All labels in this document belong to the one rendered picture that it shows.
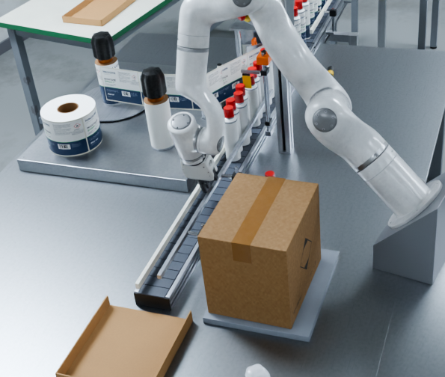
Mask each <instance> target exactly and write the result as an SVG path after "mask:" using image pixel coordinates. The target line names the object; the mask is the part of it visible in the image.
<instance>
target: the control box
mask: <svg viewBox="0 0 445 377"><path fill-rule="evenodd" d="M286 12H287V14H288V16H289V18H290V20H291V22H292V24H293V25H294V26H295V20H294V4H293V0H286ZM243 21H244V22H246V23H248V24H251V25H254V24H253V23H252V21H251V19H250V17H249V15H248V16H246V17H245V20H243Z"/></svg>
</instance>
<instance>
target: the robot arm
mask: <svg viewBox="0 0 445 377"><path fill-rule="evenodd" d="M246 15H249V17H250V19H251V21H252V23H253V24H254V27H255V29H256V31H257V34H258V36H259V38H260V40H261V42H262V44H263V46H264V48H265V50H266V51H267V53H268V54H269V56H270V57H271V59H272V60H273V62H274V63H275V64H276V66H277V68H278V69H279V70H280V71H281V72H282V74H283V75H284V76H285V78H286V79H287V80H288V81H289V83H290V84H291V85H292V86H293V87H294V89H296V90H297V92H298V93H299V94H300V96H301V97H302V99H303V100H304V101H305V103H306V105H307V108H306V111H305V121H306V124H307V127H308V129H309V130H310V132H311V133H312V134H313V136H314V137H315V138H316V139H317V140H318V141H319V142H320V143H321V144H323V145H324V146H325V147H327V148H328V149H329V150H331V151H332V152H334V153H336V154H337V155H338V156H340V157H341V158H343V159H344V160H345V161H346V162H347V163H348V164H349V165H350V166H351V167H352V169H353V170H354V171H355V172H356V173H357V174H358V175H359V176H360V177H361V179H362V180H363V181H364V182H365V183H366V184H367V185H368V186H369V187H370V188H371V189H372V190H373V191H374V192H375V193H376V194H377V195H378V196H379V197H380V199H381V200H382V201H383V202H384V203H385V204H386V205H387V206H388V207H389V209H390V210H391V211H392V212H393V214H392V216H391V217H390V219H389V221H388V226H389V227H390V228H391V229H396V228H398V227H401V226H402V225H404V224H407V223H408V222H409V221H411V220H412V219H413V218H415V217H416V216H418V215H419V214H420V213H421V212H422V211H423V210H424V209H425V208H426V207H427V206H428V205H429V204H430V203H431V202H432V201H433V200H434V199H435V198H436V197H437V196H438V194H439V193H440V191H441V189H442V186H443V184H442V183H441V181H440V180H435V181H432V182H430V183H428V184H426V182H425V180H424V179H422V178H419V177H418V176H417V175H416V174H415V173H414V171H413V170H412V169H411V168H410V167H409V166H408V165H407V164H406V162H405V161H404V160H403V159H402V158H401V157H400V156H399V155H398V153H397V152H396V151H395V150H394V149H393V148H392V147H391V146H390V145H389V144H388V143H387V142H386V141H385V140H384V139H383V138H382V137H381V136H380V134H379V133H378V132H376V131H375V130H374V129H373V128H372V127H371V126H369V125H367V124H366V123H364V122H363V121H362V120H361V119H359V118H358V117H357V116H356V115H355V114H354V113H353V112H352V102H351V100H350V98H349V95H348V94H347V93H346V91H345V90H344V89H343V87H342V86H341V85H340V84H339V83H338V82H337V81H336V79H335V78H334V77H333V76H332V75H331V74H330V73H329V72H328V71H327V70H326V69H325V68H324V67H323V66H322V65H321V64H320V63H319V61H318V60H317V59H316V58H315V56H314V55H313V53H312V52H311V51H310V50H309V48H308V47H307V45H306V43H305V42H304V41H303V39H302V38H301V36H300V34H299V33H298V32H297V30H296V29H295V27H294V25H293V24H292V22H291V20H290V18H289V16H288V14H287V12H286V10H285V8H284V6H283V4H282V2H281V0H184V1H183V3H182V5H181V8H180V12H179V28H178V40H177V65H176V79H175V85H176V90H177V93H178V94H180V95H181V96H183V97H185V98H187V99H189V100H191V101H192V102H194V103H195V104H197V105H198V106H199V107H200V109H201V110H202V111H203V113H204V115H205V117H206V127H202V126H200V125H198V124H197V122H196V120H195V118H194V116H193V115H192V114H191V113H188V112H185V111H183V112H179V113H176V114H174V115H173V116H172V117H171V118H170V119H169V121H168V131H169V133H170V135H171V138H172V140H173V142H174V145H175V148H176V149H177V152H178V154H179V157H180V163H181V167H182V172H183V174H184V175H185V177H187V178H189V179H193V180H195V181H196V183H197V184H199V185H200V187H201V189H202V191H205V192H208V190H209V188H210V186H211V185H210V182H211V181H216V180H218V175H217V174H216V173H215V171H217V170H218V169H217V166H216V164H215V162H214V160H213V158H212V157H211V155H213V156H214V155H218V154H219V153H220V152H221V150H222V148H223V146H224V132H225V118H224V112H223V109H222V107H221V104H220V103H219V101H218V100H217V99H216V98H215V96H214V95H213V94H212V92H211V91H210V90H209V89H208V87H207V86H206V71H207V63H208V54H209V36H210V28H211V26H212V24H214V23H217V22H222V21H225V20H229V19H235V18H238V17H241V16H246Z"/></svg>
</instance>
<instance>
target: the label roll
mask: <svg viewBox="0 0 445 377"><path fill-rule="evenodd" d="M40 116H41V119H42V121H43V127H44V130H45V133H46V138H47V141H48V145H49V149H50V151H51V152H52V153H54V154H55V155H58V156H79V155H82V154H85V153H88V152H90V151H92V150H94V149H95V148H97V147H98V146H99V145H100V144H101V142H102V131H101V127H100V124H99V117H98V114H97V109H96V103H95V101H94V99H93V98H91V97H90V96H86V95H82V94H71V95H66V96H60V97H58V98H55V99H53V100H51V101H49V102H47V104H45V105H44V106H43V107H42V108H41V110H40Z"/></svg>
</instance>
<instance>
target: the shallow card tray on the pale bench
mask: <svg viewBox="0 0 445 377"><path fill-rule="evenodd" d="M134 1H135V0H84V1H82V2H81V3H80V4H78V5H76V6H75V7H74V8H73V9H71V10H69V11H68V12H67V13H65V14H64V15H63V16H62V20H63V22H65V23H72V24H80V25H94V26H101V27H103V26H104V25H105V24H106V23H108V22H109V21H110V20H112V19H113V18H115V17H116V15H118V14H119V13H121V12H122V11H123V10H125V9H126V8H127V7H128V6H130V5H131V4H132V3H133V2H134Z"/></svg>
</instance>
